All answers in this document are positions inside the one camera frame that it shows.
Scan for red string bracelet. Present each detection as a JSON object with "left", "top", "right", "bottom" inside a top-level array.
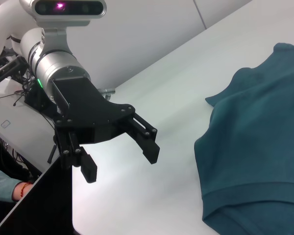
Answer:
[{"left": 18, "top": 182, "right": 31, "bottom": 198}]

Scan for silver metal bolt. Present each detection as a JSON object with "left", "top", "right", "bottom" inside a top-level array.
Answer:
[{"left": 98, "top": 87, "right": 116, "bottom": 101}]

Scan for black box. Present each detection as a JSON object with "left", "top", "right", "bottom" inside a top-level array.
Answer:
[{"left": 24, "top": 82, "right": 58, "bottom": 116}]

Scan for black flat panel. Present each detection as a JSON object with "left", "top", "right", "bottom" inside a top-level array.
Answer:
[{"left": 0, "top": 156, "right": 74, "bottom": 235}]

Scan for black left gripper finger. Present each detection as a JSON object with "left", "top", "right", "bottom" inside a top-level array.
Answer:
[
  {"left": 54, "top": 128, "right": 98, "bottom": 184},
  {"left": 123, "top": 114, "right": 161, "bottom": 165}
]

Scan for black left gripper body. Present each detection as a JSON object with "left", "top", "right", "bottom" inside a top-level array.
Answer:
[{"left": 50, "top": 76, "right": 136, "bottom": 145}]

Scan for white cabinet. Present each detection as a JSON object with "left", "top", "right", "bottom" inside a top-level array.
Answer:
[{"left": 0, "top": 75, "right": 57, "bottom": 173}]

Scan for person forearm grey sleeve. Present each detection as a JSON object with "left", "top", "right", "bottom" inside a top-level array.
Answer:
[{"left": 0, "top": 168, "right": 36, "bottom": 203}]

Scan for tangled black cables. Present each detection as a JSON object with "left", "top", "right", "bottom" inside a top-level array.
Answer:
[{"left": 0, "top": 131, "right": 44, "bottom": 183}]

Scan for black clamp bracket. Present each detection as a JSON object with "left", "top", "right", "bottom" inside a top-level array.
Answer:
[{"left": 0, "top": 57, "right": 29, "bottom": 86}]

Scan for teal blue printed t-shirt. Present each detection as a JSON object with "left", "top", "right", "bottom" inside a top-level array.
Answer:
[{"left": 194, "top": 43, "right": 294, "bottom": 235}]

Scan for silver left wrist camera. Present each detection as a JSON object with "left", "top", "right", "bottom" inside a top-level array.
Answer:
[{"left": 19, "top": 0, "right": 107, "bottom": 53}]

